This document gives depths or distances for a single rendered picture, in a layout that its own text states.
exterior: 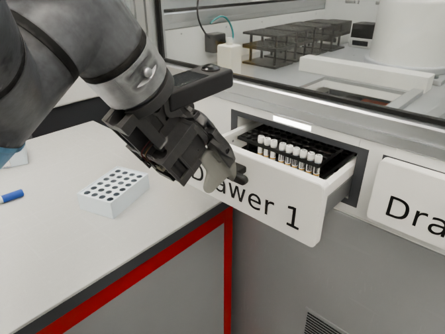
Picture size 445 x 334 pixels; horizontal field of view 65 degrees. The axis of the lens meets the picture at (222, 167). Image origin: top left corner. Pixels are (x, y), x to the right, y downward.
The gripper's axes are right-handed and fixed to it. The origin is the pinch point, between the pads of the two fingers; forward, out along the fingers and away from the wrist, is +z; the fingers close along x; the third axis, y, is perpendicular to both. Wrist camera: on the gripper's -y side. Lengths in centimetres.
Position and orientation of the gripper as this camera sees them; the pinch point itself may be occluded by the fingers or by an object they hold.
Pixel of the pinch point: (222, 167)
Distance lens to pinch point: 53.1
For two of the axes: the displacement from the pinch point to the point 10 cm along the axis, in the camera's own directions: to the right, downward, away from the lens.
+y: -5.5, 8.0, -2.6
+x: 7.4, 3.2, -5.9
